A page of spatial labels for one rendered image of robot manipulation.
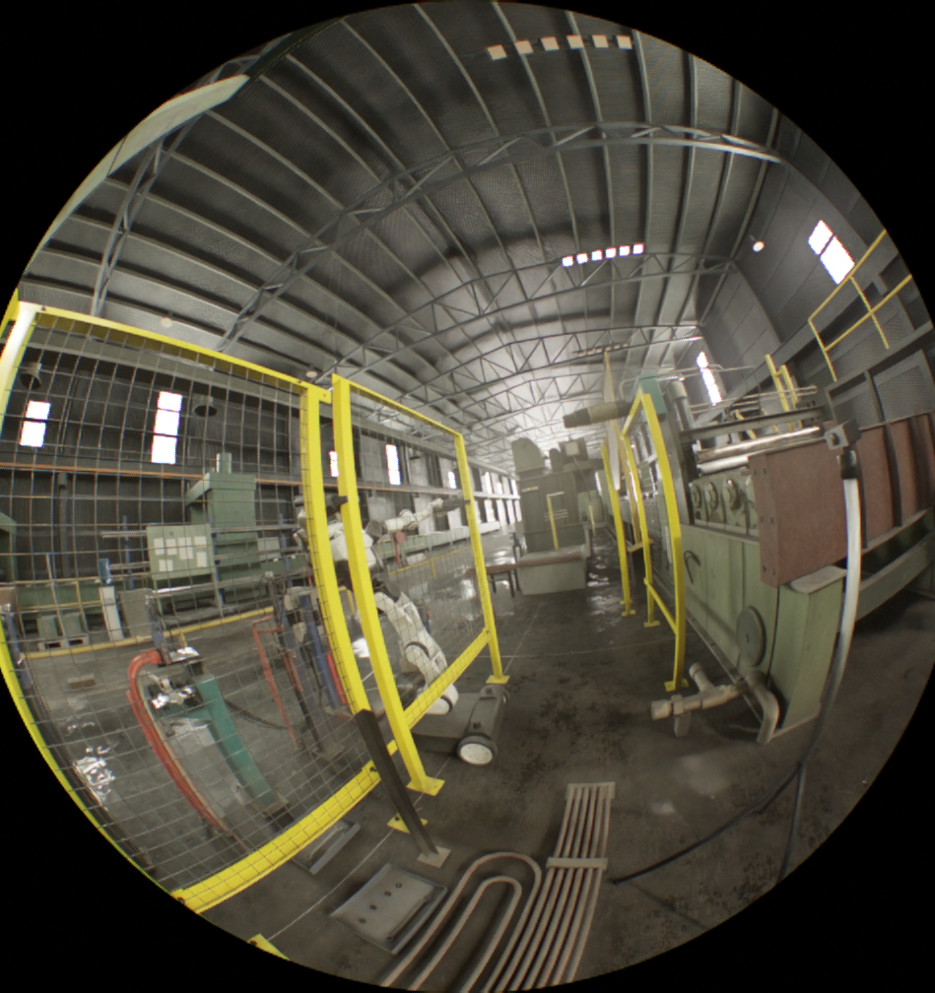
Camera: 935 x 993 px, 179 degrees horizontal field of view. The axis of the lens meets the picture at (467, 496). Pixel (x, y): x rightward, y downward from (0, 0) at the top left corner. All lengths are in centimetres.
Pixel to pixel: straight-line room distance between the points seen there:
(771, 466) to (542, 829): 171
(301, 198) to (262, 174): 161
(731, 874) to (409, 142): 1162
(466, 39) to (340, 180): 554
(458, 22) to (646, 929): 1106
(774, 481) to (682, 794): 134
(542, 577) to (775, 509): 380
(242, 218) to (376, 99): 515
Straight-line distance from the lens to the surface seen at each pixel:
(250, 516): 1012
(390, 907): 141
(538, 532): 528
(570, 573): 461
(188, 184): 1140
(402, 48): 984
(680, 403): 311
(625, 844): 142
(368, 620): 108
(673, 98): 1136
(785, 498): 148
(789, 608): 164
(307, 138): 1048
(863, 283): 1067
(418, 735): 182
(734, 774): 167
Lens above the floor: 128
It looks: 5 degrees up
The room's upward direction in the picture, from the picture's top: 10 degrees counter-clockwise
